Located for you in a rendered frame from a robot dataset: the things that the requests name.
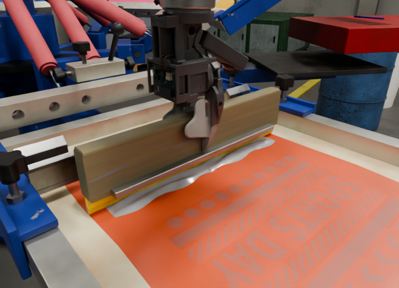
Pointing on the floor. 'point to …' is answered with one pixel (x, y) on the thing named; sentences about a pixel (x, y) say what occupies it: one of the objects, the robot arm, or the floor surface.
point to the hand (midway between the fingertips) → (199, 138)
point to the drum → (357, 94)
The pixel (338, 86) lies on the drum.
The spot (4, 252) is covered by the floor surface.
